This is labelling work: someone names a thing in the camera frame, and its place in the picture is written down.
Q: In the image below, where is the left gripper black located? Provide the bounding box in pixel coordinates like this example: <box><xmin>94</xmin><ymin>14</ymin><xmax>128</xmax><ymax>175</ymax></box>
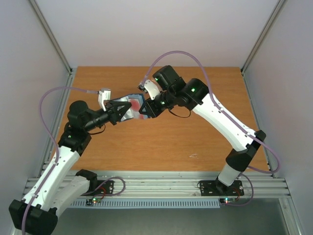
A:
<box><xmin>84</xmin><ymin>101</ymin><xmax>132</xmax><ymax>132</ymax></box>

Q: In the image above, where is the blue card holder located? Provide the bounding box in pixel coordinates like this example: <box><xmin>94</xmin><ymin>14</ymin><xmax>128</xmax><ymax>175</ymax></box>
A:
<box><xmin>113</xmin><ymin>94</ymin><xmax>148</xmax><ymax>122</ymax></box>

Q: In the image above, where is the white card red circle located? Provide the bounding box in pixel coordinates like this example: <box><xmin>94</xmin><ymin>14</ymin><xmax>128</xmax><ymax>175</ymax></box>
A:
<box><xmin>129</xmin><ymin>99</ymin><xmax>141</xmax><ymax>112</ymax></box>

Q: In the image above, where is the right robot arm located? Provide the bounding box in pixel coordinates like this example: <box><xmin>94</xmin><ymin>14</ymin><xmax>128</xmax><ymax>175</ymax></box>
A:
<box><xmin>138</xmin><ymin>65</ymin><xmax>266</xmax><ymax>195</ymax></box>

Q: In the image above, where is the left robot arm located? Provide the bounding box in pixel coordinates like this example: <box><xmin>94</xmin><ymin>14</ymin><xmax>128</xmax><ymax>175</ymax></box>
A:
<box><xmin>9</xmin><ymin>100</ymin><xmax>132</xmax><ymax>235</ymax></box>

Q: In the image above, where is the left circuit board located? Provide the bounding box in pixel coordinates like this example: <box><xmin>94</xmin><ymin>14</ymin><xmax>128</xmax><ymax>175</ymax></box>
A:
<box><xmin>85</xmin><ymin>198</ymin><xmax>102</xmax><ymax>206</ymax></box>

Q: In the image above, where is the circuit board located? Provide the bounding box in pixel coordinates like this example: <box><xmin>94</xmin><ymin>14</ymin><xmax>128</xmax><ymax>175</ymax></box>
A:
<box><xmin>220</xmin><ymin>197</ymin><xmax>238</xmax><ymax>205</ymax></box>
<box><xmin>85</xmin><ymin>198</ymin><xmax>102</xmax><ymax>206</ymax></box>

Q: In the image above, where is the right circuit board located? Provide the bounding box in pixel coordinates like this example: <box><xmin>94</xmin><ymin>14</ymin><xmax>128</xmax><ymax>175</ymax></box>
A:
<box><xmin>220</xmin><ymin>197</ymin><xmax>238</xmax><ymax>205</ymax></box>

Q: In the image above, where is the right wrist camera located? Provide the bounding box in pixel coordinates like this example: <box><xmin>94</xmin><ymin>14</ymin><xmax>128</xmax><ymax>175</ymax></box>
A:
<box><xmin>138</xmin><ymin>79</ymin><xmax>161</xmax><ymax>100</ymax></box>

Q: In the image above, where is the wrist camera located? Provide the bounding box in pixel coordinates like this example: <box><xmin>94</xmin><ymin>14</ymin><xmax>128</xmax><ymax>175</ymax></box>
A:
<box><xmin>138</xmin><ymin>79</ymin><xmax>161</xmax><ymax>100</ymax></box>
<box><xmin>98</xmin><ymin>88</ymin><xmax>111</xmax><ymax>111</ymax></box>

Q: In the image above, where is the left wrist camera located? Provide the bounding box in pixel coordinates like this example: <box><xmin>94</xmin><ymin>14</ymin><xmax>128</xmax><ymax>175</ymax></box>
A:
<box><xmin>98</xmin><ymin>88</ymin><xmax>111</xmax><ymax>111</ymax></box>

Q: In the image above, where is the aluminium rail frame front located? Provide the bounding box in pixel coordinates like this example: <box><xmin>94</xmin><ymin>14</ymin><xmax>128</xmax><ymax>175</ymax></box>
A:
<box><xmin>23</xmin><ymin>170</ymin><xmax>291</xmax><ymax>199</ymax></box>

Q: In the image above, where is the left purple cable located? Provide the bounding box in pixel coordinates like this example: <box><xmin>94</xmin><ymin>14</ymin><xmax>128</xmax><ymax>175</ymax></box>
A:
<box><xmin>21</xmin><ymin>87</ymin><xmax>100</xmax><ymax>235</ymax></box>

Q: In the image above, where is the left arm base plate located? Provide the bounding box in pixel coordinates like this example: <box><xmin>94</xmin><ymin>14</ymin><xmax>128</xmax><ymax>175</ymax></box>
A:
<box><xmin>92</xmin><ymin>180</ymin><xmax>114</xmax><ymax>196</ymax></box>

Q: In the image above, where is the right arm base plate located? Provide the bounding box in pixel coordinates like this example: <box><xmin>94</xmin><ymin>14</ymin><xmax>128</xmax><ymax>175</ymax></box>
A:
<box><xmin>197</xmin><ymin>180</ymin><xmax>245</xmax><ymax>196</ymax></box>

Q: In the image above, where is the right rear aluminium post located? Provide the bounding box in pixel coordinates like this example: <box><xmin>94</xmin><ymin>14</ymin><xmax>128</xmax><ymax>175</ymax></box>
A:
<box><xmin>241</xmin><ymin>0</ymin><xmax>288</xmax><ymax>74</ymax></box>

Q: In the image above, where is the aluminium post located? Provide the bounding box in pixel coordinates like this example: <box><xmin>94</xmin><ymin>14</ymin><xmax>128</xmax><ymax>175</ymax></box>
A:
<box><xmin>241</xmin><ymin>0</ymin><xmax>288</xmax><ymax>74</ymax></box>
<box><xmin>28</xmin><ymin>0</ymin><xmax>72</xmax><ymax>74</ymax></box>

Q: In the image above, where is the blue slotted cable duct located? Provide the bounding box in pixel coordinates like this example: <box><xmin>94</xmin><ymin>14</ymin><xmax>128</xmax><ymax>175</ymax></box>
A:
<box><xmin>69</xmin><ymin>199</ymin><xmax>220</xmax><ymax>209</ymax></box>

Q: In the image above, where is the left rear aluminium post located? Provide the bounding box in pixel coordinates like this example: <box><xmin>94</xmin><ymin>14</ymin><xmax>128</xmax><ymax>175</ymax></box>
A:
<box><xmin>28</xmin><ymin>0</ymin><xmax>72</xmax><ymax>74</ymax></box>

